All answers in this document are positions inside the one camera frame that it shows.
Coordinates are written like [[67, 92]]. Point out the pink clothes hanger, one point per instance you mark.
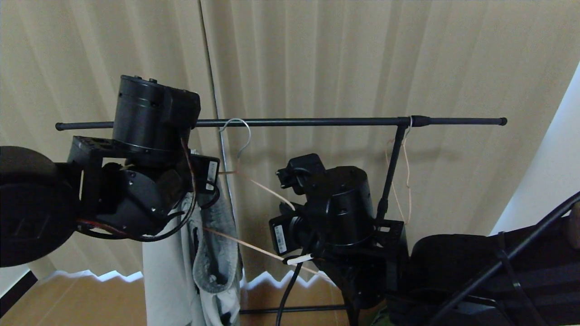
[[247, 245], [409, 190]]

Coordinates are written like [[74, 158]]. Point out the beige curtain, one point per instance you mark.
[[340, 54]]

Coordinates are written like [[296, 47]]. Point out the pale grey shorts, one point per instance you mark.
[[167, 280]]

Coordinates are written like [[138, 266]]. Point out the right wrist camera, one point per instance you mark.
[[303, 170]]

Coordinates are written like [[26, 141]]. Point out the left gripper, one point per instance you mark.
[[136, 199]]

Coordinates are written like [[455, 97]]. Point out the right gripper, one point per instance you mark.
[[299, 226]]

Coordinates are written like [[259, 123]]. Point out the black clothes rack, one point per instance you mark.
[[317, 122]]

